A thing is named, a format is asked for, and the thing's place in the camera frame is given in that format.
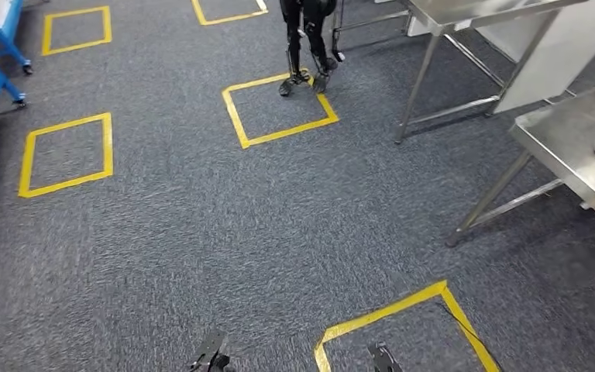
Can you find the yellow floor tape square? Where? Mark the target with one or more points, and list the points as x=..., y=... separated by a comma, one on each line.
x=379, y=310

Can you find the black humanoid robot legs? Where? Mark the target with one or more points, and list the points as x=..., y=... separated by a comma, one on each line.
x=292, y=31

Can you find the black robot left foot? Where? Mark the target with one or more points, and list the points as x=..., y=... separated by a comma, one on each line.
x=210, y=349

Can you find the black robot foot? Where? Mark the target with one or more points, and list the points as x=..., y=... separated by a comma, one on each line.
x=382, y=359
x=210, y=349

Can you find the black robot right foot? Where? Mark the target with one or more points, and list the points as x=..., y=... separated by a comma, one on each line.
x=382, y=359

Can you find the stainless steel table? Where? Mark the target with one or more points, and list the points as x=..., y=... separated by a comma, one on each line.
x=559, y=138
x=482, y=13

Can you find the white cabinet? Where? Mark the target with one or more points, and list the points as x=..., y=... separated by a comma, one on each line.
x=549, y=67

